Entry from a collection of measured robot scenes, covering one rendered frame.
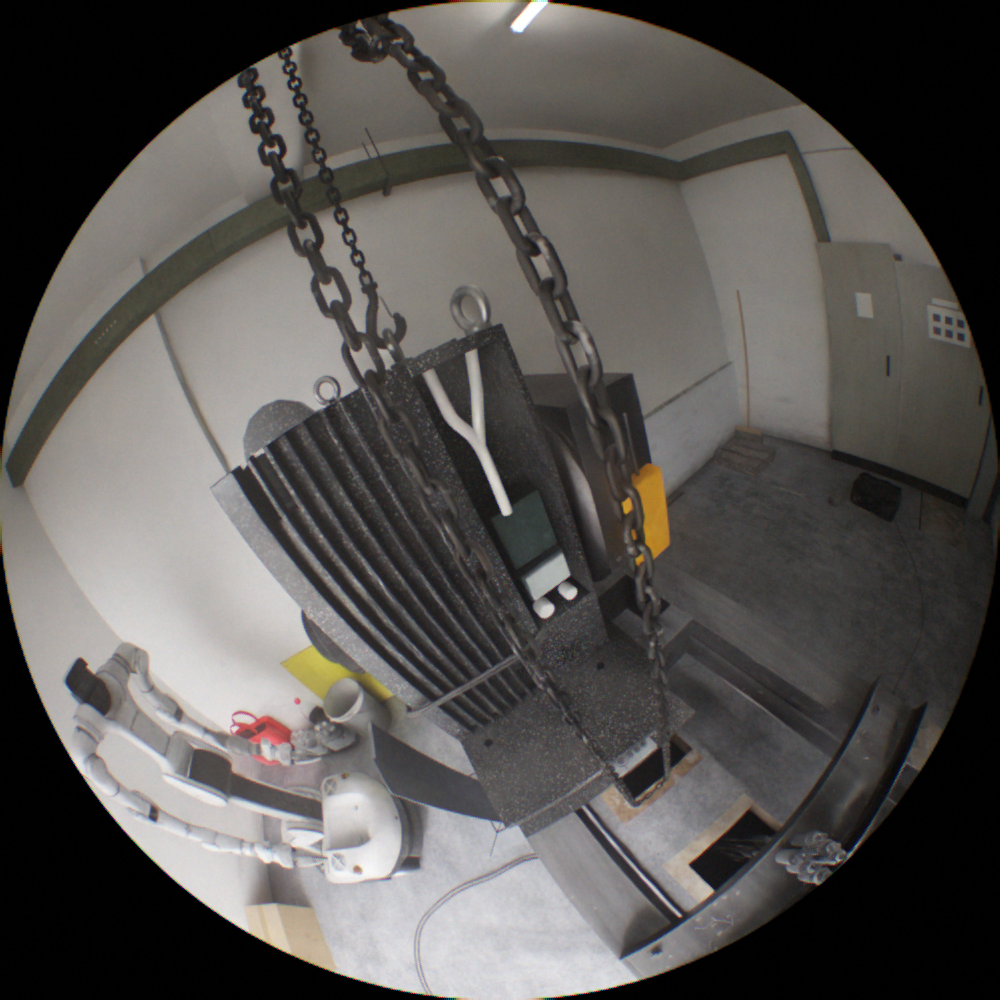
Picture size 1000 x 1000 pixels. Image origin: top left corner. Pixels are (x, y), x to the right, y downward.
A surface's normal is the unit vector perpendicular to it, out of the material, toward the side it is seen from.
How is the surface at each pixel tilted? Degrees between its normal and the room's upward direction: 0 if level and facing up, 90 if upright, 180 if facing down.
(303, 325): 90
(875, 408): 90
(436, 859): 0
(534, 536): 90
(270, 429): 90
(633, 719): 0
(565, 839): 0
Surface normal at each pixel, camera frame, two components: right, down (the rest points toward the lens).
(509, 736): -0.37, -0.81
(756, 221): -0.83, 0.51
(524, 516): 0.43, 0.30
